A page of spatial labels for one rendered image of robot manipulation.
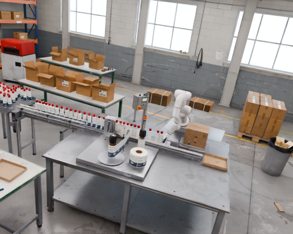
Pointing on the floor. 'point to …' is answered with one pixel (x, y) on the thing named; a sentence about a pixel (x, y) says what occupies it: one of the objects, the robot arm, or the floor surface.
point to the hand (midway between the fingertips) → (163, 141)
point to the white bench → (34, 169)
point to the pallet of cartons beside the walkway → (261, 117)
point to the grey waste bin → (274, 161)
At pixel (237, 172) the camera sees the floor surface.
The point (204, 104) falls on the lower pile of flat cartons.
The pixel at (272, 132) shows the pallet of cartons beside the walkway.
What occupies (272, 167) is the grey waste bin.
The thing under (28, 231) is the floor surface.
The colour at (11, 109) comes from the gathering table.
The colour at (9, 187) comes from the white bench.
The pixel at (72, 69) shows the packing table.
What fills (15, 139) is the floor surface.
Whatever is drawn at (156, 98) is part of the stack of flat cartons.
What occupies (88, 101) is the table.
